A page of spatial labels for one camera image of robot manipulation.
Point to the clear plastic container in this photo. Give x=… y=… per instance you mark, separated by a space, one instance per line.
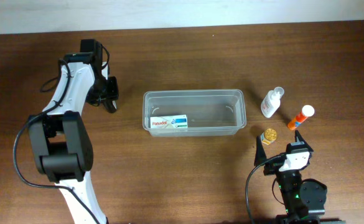
x=217 y=112

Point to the Panadol medicine box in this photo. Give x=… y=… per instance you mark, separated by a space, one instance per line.
x=169 y=122

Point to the orange tube white cap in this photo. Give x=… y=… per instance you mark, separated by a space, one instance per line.
x=306 y=112

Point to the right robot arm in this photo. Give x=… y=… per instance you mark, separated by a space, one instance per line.
x=303 y=200

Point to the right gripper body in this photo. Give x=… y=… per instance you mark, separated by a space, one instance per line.
x=273 y=165

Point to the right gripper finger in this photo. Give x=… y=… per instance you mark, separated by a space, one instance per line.
x=301 y=142
x=260 y=155

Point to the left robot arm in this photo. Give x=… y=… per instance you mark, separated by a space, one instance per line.
x=60 y=142

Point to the dark bottle white cap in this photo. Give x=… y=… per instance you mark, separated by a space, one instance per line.
x=110 y=106

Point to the white spray bottle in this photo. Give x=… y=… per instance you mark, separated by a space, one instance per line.
x=272 y=101

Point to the small jar gold lid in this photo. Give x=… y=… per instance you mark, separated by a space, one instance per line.
x=268 y=136

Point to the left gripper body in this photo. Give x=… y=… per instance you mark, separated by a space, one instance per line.
x=106 y=89

